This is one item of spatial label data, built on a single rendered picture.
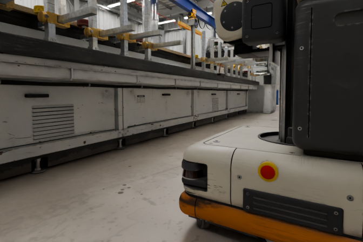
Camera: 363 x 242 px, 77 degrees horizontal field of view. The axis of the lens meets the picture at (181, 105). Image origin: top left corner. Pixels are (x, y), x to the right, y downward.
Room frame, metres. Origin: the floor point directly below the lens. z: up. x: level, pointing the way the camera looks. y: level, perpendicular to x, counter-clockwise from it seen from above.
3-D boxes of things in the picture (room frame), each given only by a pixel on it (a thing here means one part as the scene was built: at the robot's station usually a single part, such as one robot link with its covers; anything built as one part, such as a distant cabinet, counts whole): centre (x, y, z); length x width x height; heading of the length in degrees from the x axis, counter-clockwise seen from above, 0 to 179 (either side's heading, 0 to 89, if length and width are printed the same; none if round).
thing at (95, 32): (1.37, 0.50, 0.80); 0.14 x 0.06 x 0.05; 149
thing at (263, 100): (5.61, -1.40, 0.95); 1.65 x 0.70 x 1.90; 59
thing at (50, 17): (1.15, 0.63, 0.82); 0.14 x 0.06 x 0.05; 149
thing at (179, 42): (1.78, 0.18, 0.82); 0.43 x 0.03 x 0.04; 59
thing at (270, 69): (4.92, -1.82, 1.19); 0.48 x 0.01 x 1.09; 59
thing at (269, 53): (0.86, -0.25, 0.68); 0.28 x 0.27 x 0.25; 149
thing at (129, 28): (1.35, 0.44, 0.80); 0.43 x 0.03 x 0.04; 59
